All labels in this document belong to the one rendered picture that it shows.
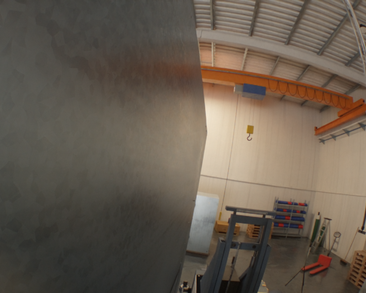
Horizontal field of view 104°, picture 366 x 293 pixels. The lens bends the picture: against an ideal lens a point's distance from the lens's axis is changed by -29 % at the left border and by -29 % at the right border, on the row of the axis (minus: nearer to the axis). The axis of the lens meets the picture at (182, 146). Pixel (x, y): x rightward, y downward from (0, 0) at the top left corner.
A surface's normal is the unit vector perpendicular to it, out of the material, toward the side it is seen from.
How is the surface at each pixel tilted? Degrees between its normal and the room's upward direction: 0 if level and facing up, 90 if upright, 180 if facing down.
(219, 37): 90
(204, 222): 90
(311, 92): 90
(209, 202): 90
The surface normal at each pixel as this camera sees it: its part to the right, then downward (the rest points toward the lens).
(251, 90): -0.14, -0.15
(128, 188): 0.98, 0.15
